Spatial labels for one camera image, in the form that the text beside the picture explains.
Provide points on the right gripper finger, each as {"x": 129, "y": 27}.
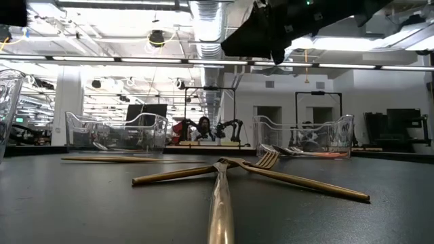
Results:
{"x": 278, "y": 47}
{"x": 251, "y": 34}

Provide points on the gold fork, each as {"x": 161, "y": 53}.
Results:
{"x": 169, "y": 175}
{"x": 322, "y": 185}

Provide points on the gold knife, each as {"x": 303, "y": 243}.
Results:
{"x": 220, "y": 210}
{"x": 108, "y": 159}

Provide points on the clear plastic bin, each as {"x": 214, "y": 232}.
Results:
{"x": 78, "y": 132}
{"x": 10, "y": 101}
{"x": 342, "y": 135}

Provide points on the person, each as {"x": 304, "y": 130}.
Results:
{"x": 203, "y": 130}
{"x": 306, "y": 127}

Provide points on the small black background robot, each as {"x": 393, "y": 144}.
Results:
{"x": 184, "y": 130}
{"x": 237, "y": 123}

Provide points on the wooden background workbench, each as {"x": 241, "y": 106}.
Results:
{"x": 217, "y": 144}

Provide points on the red chair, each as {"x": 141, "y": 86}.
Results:
{"x": 176, "y": 130}

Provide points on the black monitor screen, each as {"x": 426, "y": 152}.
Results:
{"x": 146, "y": 110}

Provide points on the black equipment rack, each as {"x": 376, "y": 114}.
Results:
{"x": 400, "y": 125}

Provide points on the green exit sign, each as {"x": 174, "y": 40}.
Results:
{"x": 19, "y": 119}

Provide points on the silver ventilation duct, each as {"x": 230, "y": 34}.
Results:
{"x": 208, "y": 34}

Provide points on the black background frame stand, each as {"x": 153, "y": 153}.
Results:
{"x": 318, "y": 92}

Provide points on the black overhead camera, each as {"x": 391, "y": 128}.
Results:
{"x": 156, "y": 38}

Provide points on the frame light bar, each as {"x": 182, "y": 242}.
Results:
{"x": 152, "y": 61}

